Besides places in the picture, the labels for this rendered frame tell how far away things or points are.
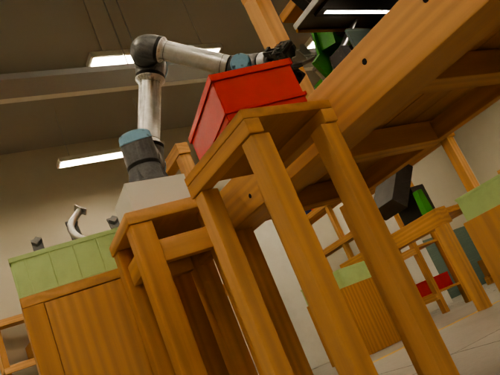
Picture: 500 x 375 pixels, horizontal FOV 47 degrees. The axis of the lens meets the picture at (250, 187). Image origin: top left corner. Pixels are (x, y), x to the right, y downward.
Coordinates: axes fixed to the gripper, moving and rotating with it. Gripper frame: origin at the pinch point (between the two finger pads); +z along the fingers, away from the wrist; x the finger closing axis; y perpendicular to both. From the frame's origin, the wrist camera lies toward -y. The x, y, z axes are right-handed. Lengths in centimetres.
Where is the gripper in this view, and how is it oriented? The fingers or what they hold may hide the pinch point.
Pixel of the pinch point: (314, 57)
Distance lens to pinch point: 208.4
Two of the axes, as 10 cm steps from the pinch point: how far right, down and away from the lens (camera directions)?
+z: 6.8, 0.3, -7.4
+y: -5.5, -6.5, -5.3
